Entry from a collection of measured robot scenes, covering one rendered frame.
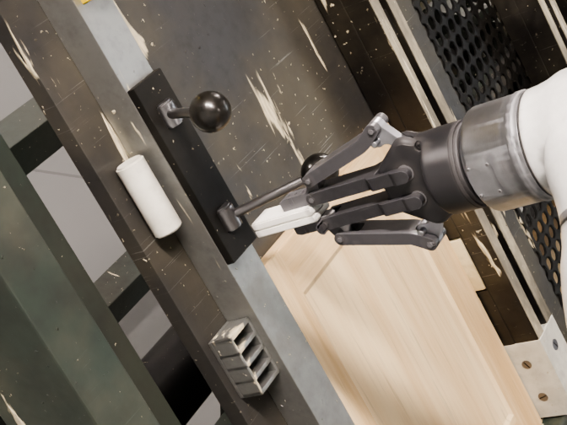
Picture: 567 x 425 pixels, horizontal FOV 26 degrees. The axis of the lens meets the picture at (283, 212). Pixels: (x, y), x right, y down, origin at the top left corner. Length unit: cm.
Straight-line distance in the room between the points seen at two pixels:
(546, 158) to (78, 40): 48
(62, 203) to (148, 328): 69
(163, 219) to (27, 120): 150
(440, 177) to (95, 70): 37
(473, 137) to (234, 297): 37
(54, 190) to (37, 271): 287
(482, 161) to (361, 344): 50
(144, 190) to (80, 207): 263
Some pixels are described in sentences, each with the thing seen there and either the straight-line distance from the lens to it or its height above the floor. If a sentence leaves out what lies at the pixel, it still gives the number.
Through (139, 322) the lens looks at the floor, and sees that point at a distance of 334.
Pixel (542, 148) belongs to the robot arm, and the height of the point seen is 160.
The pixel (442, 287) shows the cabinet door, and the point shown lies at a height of 112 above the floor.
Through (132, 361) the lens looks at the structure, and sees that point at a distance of 124.
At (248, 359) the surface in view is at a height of 127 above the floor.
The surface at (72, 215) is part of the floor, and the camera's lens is 378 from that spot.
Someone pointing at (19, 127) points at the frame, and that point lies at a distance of 265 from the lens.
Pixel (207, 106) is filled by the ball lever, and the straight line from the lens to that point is 109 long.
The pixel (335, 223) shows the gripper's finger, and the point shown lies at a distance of 109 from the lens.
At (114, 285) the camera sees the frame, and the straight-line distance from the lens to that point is 317.
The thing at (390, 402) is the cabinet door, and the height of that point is 110.
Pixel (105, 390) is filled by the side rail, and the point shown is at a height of 137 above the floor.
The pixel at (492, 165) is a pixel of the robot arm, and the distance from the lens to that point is 97.
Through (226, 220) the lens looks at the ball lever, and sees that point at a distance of 122.
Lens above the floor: 208
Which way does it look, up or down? 34 degrees down
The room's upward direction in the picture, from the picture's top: straight up
